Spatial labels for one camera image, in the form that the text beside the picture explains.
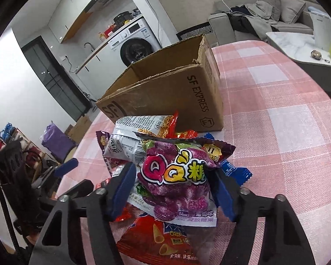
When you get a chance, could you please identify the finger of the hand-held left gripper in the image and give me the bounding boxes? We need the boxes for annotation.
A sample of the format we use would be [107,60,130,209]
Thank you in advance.
[30,158,79,189]
[39,179,95,203]

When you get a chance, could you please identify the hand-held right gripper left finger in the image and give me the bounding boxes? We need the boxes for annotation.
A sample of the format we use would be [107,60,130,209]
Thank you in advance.
[29,161,137,265]

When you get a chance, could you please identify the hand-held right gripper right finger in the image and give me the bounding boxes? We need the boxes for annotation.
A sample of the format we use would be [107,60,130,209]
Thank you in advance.
[207,167,316,265]

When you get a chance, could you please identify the blue cookie packet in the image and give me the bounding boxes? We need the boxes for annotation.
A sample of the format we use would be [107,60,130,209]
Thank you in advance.
[203,132,253,186]

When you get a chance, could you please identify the white silver snack packet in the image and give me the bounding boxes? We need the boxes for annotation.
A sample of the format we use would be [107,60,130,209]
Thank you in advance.
[103,133,147,169]

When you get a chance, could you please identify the red corn chip packet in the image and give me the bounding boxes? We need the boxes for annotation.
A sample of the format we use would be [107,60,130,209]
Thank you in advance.
[117,211,211,265]

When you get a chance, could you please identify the brown cardboard box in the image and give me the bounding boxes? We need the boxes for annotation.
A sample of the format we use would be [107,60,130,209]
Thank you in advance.
[95,34,224,133]

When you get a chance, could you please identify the purple bag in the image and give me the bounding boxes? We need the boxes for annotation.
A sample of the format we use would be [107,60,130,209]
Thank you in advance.
[40,121,75,162]

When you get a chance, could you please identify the wooden shoe rack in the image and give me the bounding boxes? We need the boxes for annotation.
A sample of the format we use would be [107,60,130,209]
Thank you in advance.
[0,123,62,184]

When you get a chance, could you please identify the flat cardboard box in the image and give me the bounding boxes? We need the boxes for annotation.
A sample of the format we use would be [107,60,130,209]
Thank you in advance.
[66,114,93,144]

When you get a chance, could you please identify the pink checked tablecloth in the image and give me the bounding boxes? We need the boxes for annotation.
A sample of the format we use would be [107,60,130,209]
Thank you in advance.
[55,40,331,265]

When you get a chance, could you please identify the dark glass door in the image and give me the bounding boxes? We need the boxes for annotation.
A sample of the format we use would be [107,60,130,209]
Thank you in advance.
[21,36,90,120]

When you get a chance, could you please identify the white kitchen counter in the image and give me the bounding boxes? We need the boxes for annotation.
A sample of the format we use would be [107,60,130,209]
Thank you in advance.
[76,37,120,74]

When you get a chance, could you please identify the white washing machine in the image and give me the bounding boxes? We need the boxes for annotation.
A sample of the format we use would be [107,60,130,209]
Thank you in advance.
[108,19,162,67]

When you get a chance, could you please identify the marble coffee table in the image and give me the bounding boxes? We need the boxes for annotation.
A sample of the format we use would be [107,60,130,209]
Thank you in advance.
[265,32,331,69]

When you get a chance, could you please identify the black white patterned rug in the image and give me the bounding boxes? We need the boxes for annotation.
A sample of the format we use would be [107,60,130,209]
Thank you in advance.
[177,25,213,44]

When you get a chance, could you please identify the metal tea infuser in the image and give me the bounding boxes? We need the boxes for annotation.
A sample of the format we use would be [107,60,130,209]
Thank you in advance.
[310,49,331,63]

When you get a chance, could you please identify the pile of clothes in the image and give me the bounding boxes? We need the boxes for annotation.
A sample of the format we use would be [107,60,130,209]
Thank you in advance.
[228,1,280,34]

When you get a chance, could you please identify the grey sofa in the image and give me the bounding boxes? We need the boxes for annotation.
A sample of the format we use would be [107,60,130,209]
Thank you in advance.
[208,0,319,44]

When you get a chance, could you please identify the white electric kettle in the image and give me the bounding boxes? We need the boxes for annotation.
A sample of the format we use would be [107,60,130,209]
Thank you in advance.
[310,9,331,51]

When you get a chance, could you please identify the light grey pillow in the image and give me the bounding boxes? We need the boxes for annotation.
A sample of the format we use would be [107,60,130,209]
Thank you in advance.
[281,0,306,24]

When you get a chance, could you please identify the dark grey pillow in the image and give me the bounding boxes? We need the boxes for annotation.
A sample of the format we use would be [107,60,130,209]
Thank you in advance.
[258,0,282,22]

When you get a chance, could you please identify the white wall cabinet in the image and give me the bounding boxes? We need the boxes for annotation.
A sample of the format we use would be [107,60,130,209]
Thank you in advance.
[48,0,100,44]

